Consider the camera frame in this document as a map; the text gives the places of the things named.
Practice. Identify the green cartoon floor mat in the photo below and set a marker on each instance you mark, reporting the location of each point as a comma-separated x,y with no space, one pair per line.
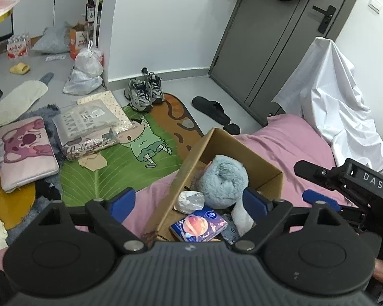
115,169

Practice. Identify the cream oval pad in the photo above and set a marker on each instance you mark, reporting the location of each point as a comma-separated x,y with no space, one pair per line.
17,102

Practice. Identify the clear plastic bag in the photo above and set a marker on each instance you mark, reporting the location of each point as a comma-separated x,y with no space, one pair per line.
242,218
81,83

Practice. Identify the white light switch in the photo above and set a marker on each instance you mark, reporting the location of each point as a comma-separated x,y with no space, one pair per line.
375,5

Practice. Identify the blue planet book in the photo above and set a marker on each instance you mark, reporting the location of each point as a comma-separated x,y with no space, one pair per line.
199,226

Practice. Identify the plastic-wrapped bedding package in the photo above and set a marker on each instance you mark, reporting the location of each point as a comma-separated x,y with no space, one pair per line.
83,124

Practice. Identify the grey fluffy plush toy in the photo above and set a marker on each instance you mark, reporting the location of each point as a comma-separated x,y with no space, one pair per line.
221,180

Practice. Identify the beige dotted cloth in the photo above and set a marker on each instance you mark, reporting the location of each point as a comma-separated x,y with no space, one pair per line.
115,102

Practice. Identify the black cloth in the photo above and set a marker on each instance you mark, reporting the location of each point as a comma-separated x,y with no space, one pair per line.
48,189

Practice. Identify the pink bear laptop sleeve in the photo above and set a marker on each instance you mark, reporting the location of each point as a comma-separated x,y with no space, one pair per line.
25,153

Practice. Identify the white paper slip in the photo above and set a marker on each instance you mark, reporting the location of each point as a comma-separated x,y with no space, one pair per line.
56,57

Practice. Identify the yellow slipper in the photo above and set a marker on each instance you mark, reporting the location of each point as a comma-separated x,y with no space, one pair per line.
19,69

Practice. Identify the pink bed sheet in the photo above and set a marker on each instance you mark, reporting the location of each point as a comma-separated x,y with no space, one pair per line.
287,134

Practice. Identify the grey door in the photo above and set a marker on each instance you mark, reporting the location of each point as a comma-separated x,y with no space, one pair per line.
268,47

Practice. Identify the water bottle pack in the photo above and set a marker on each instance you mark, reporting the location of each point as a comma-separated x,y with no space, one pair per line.
18,46

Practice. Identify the brown cardboard box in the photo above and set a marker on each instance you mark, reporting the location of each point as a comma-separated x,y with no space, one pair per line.
233,148

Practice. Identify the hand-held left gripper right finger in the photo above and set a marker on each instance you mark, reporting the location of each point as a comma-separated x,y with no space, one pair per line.
255,205

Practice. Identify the grey plastic bag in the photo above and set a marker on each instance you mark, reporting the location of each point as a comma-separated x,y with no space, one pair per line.
52,40

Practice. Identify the black slipper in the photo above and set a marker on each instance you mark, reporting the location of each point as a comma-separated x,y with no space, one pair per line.
210,108
232,128

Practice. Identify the orange carton box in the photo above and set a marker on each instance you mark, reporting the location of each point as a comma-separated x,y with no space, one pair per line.
78,41

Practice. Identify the blue patterned pouch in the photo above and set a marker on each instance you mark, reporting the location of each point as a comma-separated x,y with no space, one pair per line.
230,234

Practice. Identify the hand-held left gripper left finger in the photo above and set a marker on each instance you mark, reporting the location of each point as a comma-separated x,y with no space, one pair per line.
123,204

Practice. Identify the brown spray bottle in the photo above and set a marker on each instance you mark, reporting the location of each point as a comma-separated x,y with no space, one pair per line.
90,11

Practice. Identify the yellow round rug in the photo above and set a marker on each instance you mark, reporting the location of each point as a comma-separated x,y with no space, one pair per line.
9,207

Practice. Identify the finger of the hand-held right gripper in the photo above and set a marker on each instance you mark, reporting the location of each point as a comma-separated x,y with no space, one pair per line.
316,170
322,197

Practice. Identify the white sheet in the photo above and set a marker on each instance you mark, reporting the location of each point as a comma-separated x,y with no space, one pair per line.
332,102

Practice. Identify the grey sneaker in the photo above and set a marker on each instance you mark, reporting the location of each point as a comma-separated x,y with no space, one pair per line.
139,97
155,89

